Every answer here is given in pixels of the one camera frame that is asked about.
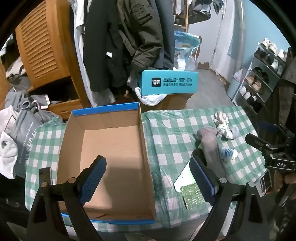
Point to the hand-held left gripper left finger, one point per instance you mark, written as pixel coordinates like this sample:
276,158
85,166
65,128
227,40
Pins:
92,183

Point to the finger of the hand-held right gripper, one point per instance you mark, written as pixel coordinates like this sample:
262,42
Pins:
255,141

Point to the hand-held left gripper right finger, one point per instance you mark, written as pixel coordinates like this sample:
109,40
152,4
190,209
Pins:
202,183

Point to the blue striped sock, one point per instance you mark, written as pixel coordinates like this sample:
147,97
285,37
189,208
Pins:
227,153

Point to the grey sock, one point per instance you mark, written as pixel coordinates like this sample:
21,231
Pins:
210,148

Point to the white patterned sock bundle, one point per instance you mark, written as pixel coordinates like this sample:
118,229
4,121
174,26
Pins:
222,125

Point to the cardboard shoe box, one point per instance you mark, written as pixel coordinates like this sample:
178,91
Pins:
115,150

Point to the person's right hand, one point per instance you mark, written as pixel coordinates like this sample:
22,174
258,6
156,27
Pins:
288,180

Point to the green textured pad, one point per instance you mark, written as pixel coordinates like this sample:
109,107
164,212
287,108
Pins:
193,195

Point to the white flat card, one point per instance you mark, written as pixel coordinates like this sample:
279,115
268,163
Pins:
185,177

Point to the group of shoes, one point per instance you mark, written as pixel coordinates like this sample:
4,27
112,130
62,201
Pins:
256,85

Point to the pale blue trash bin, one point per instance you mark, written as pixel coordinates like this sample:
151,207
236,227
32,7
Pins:
234,87

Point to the green white checkered tablecloth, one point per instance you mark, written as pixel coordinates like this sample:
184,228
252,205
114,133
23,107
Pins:
171,129

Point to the white shoe rack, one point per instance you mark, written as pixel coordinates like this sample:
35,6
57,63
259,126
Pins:
259,76

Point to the person's dark jacket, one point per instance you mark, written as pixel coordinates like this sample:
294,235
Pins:
289,81

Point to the grey printed bag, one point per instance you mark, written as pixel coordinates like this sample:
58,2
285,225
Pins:
30,139

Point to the white towel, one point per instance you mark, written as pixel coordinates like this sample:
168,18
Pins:
8,153

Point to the white plastic bag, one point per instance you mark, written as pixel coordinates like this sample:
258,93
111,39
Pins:
149,98

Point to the teal box lid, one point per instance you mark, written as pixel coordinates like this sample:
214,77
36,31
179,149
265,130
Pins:
168,82

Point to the white door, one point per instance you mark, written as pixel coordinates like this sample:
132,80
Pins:
227,34

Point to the grey hoodie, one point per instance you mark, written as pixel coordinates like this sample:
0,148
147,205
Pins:
19,99

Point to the blue plastic bag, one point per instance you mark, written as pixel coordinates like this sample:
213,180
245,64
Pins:
185,46

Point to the black hanging jacket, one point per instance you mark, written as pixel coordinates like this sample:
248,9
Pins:
104,46

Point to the white hanging garment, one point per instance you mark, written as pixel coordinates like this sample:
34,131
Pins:
79,46

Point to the wooden louvered cabinet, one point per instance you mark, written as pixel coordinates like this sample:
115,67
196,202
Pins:
41,46

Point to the wooden shelf frame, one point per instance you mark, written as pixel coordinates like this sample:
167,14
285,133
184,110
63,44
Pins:
182,16

